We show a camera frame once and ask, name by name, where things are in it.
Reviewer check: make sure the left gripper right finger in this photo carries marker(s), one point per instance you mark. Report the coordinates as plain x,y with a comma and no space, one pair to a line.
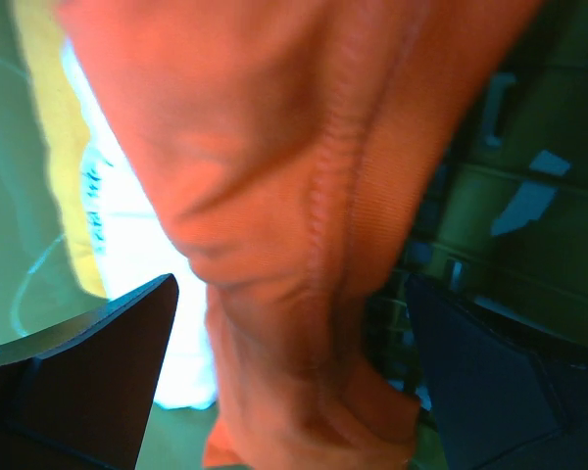
504,395

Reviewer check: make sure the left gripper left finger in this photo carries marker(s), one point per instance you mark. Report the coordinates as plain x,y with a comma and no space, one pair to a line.
78,394

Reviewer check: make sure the orange t shirt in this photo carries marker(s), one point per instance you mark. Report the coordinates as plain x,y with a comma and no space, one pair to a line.
285,147

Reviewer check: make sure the rolled white t shirt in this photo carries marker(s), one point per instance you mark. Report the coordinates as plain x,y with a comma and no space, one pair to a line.
131,248

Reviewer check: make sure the green plastic basket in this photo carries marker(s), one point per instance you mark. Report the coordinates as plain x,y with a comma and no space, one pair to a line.
507,204

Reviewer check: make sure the rolled yellow t shirt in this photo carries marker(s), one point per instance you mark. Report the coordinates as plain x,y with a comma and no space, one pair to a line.
65,133

